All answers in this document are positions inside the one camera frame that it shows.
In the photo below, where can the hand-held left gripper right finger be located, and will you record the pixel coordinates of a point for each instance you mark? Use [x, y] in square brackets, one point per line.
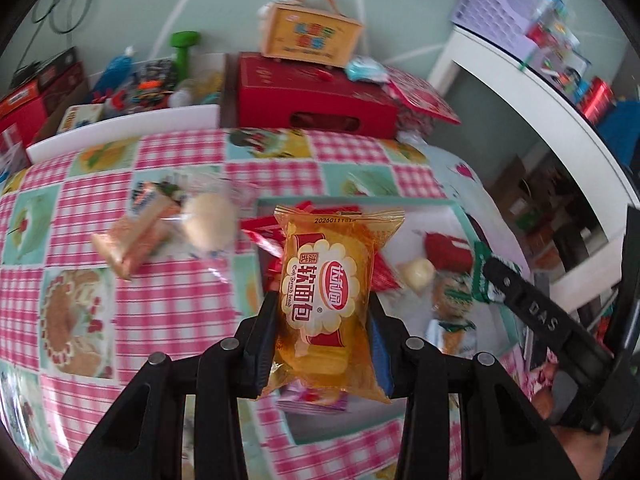
[382, 357]

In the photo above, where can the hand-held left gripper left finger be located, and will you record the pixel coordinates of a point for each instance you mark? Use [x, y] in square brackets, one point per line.
[257, 340]

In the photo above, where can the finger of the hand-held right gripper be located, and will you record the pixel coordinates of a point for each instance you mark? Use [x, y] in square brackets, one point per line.
[502, 277]

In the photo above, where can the green white biscuit packet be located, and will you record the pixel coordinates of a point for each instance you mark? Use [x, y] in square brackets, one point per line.
[479, 280]

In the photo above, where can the white shallow box teal rim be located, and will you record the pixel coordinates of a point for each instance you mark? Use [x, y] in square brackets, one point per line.
[407, 307]

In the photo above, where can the dark red packet white label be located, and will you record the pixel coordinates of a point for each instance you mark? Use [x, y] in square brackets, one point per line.
[447, 252]

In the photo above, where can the white green cracker packet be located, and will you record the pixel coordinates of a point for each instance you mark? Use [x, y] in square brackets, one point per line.
[450, 335]

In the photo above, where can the pink cake roll packet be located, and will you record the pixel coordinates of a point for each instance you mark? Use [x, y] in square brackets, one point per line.
[310, 400]

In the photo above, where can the small round yellow pastry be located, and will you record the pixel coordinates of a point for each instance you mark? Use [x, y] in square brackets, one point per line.
[417, 272]

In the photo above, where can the yellow bread packet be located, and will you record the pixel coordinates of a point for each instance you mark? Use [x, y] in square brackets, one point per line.
[325, 285]

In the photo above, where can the person's right hand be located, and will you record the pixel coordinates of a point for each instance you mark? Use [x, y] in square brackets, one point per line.
[582, 452]

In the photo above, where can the cardboard boxes under shelf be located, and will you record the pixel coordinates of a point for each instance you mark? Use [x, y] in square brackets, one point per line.
[540, 195]

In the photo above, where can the round bun in clear bag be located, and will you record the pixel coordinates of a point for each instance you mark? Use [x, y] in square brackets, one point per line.
[207, 225]

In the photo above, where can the beige biscuit packet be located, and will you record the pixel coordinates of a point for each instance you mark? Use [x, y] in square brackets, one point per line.
[135, 240]

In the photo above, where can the red patterned tin box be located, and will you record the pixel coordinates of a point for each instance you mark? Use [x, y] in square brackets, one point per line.
[425, 100]

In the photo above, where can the white shelf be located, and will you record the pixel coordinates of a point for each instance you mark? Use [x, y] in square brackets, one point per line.
[525, 85]

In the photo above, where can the pink checked tablecloth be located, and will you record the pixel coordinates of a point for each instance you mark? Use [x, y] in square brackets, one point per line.
[175, 150]

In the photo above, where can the colourful shelf clutter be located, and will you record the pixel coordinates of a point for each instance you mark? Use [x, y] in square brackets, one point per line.
[565, 40]

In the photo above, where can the wet wipes pack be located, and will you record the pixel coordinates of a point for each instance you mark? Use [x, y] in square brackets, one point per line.
[365, 70]

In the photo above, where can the white cardboard box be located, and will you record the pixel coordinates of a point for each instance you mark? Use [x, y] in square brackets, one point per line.
[125, 127]

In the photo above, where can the red gift box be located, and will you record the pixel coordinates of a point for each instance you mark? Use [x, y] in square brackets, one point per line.
[300, 90]

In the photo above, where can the purple plastic basket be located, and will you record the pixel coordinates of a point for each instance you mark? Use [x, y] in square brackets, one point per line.
[495, 5]

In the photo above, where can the dark toy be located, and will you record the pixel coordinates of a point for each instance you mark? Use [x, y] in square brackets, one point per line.
[150, 82]

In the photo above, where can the yellow print small box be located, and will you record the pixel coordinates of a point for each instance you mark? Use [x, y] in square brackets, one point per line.
[75, 117]

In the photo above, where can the green dumbbell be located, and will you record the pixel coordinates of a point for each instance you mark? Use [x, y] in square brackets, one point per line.
[182, 55]

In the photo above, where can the blue bottle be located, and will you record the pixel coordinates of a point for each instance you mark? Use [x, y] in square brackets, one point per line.
[117, 72]

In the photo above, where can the dark red box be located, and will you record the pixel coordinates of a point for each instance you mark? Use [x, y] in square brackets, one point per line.
[65, 80]

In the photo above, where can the orange box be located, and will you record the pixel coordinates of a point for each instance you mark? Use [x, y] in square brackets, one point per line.
[20, 100]

